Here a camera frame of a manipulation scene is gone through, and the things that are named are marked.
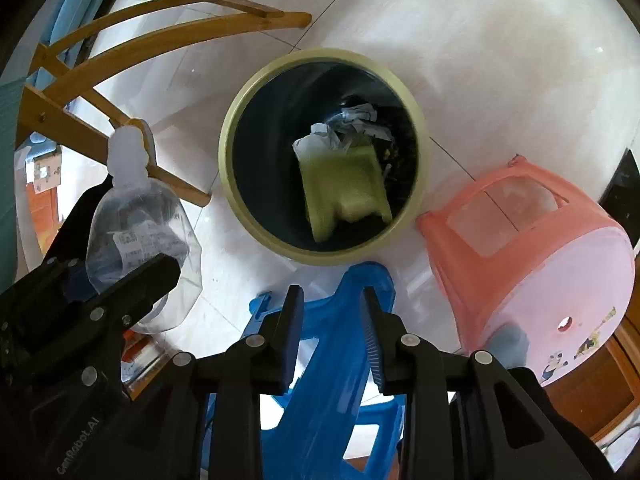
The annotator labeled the brown wooden furniture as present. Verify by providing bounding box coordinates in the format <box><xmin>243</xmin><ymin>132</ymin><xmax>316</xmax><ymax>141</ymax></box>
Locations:
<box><xmin>542</xmin><ymin>325</ymin><xmax>640</xmax><ymax>441</ymax></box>

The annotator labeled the dark blue bin cream rim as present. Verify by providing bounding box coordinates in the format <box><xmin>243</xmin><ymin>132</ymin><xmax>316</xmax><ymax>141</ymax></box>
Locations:
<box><xmin>218</xmin><ymin>49</ymin><xmax>430</xmax><ymax>267</ymax></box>

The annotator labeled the orange packet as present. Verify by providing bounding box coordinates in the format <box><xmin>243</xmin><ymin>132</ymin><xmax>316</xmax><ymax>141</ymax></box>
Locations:
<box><xmin>122</xmin><ymin>330</ymin><xmax>168</xmax><ymax>396</ymax></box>

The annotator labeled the blue plastic stool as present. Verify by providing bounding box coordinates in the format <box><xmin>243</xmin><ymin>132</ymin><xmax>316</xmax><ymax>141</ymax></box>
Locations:
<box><xmin>247</xmin><ymin>261</ymin><xmax>406</xmax><ymax>480</ymax></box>

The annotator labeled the dark object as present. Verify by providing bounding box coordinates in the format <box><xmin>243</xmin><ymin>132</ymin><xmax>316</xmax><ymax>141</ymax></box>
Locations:
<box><xmin>599</xmin><ymin>147</ymin><xmax>640</xmax><ymax>221</ymax></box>

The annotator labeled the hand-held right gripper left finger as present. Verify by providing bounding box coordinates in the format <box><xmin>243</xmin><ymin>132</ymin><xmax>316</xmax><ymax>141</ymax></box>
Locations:
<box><xmin>115</xmin><ymin>285</ymin><xmax>306</xmax><ymax>480</ymax></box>

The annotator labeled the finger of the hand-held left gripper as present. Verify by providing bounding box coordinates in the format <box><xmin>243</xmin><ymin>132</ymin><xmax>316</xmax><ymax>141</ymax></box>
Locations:
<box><xmin>42</xmin><ymin>180</ymin><xmax>113</xmax><ymax>306</ymax></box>
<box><xmin>75</xmin><ymin>252</ymin><xmax>182</xmax><ymax>341</ymax></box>

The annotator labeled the clear plastic bag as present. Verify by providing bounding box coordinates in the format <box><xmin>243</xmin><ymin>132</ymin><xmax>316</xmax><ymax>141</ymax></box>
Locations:
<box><xmin>86</xmin><ymin>120</ymin><xmax>203</xmax><ymax>333</ymax></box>

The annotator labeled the labelled cardboard box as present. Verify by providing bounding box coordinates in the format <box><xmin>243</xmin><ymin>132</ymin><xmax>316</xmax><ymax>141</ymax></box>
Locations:
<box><xmin>31</xmin><ymin>152</ymin><xmax>63</xmax><ymax>193</ymax></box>

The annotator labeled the yellow printed paper sheet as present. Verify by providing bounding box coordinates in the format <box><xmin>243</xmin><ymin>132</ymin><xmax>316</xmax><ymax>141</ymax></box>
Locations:
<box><xmin>292</xmin><ymin>135</ymin><xmax>393</xmax><ymax>242</ymax></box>

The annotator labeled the pink plastic stool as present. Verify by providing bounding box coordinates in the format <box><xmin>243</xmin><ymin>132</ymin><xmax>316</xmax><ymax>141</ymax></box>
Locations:
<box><xmin>416</xmin><ymin>154</ymin><xmax>636</xmax><ymax>387</ymax></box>

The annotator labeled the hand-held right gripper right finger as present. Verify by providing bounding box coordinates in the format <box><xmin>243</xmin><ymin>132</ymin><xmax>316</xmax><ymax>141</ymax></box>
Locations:
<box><xmin>360</xmin><ymin>286</ymin><xmax>596</xmax><ymax>480</ymax></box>

